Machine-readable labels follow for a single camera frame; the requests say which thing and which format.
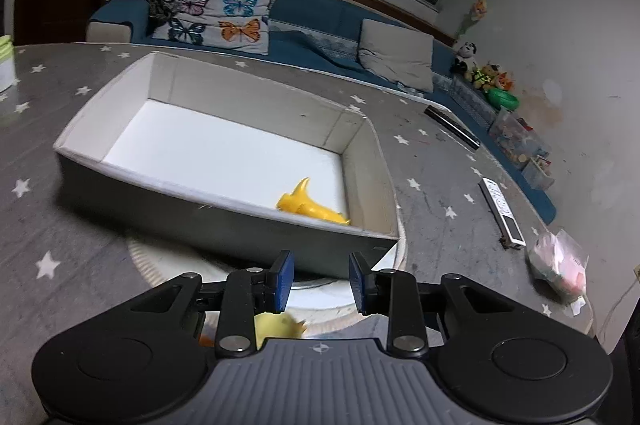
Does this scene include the yellow plush toy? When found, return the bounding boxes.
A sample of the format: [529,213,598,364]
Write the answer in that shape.
[254,312,306,349]

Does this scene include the yellow plastic shark toy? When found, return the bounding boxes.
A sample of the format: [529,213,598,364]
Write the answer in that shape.
[277,177,350,226]

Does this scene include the round white table hotplate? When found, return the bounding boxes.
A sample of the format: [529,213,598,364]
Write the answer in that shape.
[124,233,407,337]

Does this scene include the grey cardboard box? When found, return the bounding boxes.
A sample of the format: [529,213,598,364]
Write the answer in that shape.
[54,52,400,278]

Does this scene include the white remote control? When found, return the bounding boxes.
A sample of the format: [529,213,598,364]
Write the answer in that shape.
[480,177,526,249]

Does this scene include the black remote control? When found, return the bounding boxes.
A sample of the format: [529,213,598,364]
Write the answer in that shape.
[424,105,480,151]

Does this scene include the clear plastic bag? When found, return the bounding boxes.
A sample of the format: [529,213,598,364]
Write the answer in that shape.
[527,229,589,317]

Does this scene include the clear toy storage bin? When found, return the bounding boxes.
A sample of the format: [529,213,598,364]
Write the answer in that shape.
[488,107,554,191]

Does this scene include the grey plain cushion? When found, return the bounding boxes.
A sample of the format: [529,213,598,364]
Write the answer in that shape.
[358,18,434,93]

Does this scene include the green toy bowl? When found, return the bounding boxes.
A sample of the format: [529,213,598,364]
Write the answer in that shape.
[487,88,520,112]

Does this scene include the colourful small plush toys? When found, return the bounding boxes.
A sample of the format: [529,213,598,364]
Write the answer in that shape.
[471,63,513,93]

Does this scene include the panda plush toy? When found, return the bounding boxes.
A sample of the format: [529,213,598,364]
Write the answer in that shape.
[450,41,477,79]

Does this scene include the blue sofa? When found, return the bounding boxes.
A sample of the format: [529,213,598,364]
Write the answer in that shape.
[87,0,556,225]

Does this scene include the butterfly print cushion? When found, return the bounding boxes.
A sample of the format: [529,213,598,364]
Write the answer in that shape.
[152,0,276,55]

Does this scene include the white jar green lid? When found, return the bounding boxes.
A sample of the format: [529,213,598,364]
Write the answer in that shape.
[0,35,16,92]

